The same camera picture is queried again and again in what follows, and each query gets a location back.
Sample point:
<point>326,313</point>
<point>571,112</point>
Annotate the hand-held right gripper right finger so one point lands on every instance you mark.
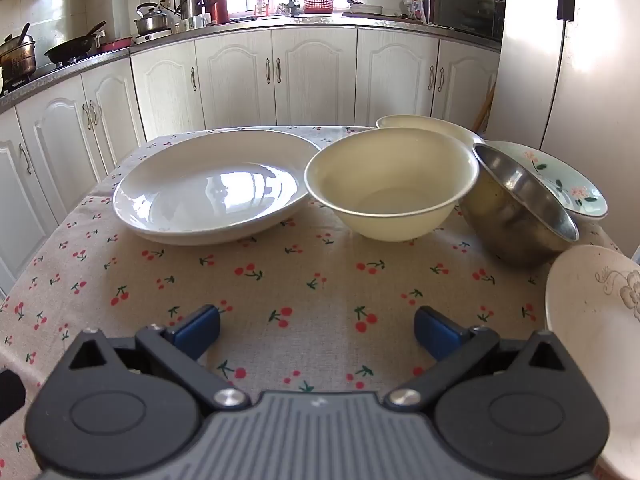
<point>437,330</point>

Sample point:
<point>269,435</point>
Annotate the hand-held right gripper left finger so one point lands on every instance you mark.
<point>197,330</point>

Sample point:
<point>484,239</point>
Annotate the large white plate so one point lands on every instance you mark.
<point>210,195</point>

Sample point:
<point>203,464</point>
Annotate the stainless steel bowl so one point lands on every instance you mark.
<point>510,210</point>

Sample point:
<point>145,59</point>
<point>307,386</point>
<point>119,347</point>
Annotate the large cream bowl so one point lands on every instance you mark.
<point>390,185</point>

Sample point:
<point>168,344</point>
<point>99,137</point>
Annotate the cherry print tablecloth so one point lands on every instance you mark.
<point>300,285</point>

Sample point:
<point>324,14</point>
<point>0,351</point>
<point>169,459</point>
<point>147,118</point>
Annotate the white plate with flower print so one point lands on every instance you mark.
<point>590,320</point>

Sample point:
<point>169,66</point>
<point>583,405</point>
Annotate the green floral plate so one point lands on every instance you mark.
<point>560,170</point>

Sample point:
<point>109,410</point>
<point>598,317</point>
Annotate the small cream bowl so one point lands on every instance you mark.
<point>425,122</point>

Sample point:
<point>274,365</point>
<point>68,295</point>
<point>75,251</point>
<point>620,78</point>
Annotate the white lower kitchen cabinets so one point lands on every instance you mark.
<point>315,75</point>

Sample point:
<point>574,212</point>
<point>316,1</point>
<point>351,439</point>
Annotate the white refrigerator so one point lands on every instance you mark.
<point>575,85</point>

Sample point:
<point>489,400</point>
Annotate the white induction cooker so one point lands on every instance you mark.
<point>152,36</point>

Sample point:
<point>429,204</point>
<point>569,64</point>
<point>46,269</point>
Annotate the red shallow pan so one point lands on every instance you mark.
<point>115,43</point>

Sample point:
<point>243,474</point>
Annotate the black frying pan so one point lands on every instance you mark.
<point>70,49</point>

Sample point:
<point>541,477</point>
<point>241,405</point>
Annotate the grey stone kitchen countertop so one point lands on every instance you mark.
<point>250,24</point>

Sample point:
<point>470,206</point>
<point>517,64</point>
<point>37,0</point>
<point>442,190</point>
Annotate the steel kettle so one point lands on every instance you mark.
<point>150,19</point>

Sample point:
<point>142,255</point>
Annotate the steel toaster oven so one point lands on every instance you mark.
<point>465,12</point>

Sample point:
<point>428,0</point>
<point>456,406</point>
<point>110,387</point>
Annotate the floral plastic bag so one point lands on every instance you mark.
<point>415,5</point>

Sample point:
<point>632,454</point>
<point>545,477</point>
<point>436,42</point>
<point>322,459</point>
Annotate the brass stock pot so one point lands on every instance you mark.
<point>17,57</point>

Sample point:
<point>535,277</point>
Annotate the dish soap bottle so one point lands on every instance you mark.
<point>260,2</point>

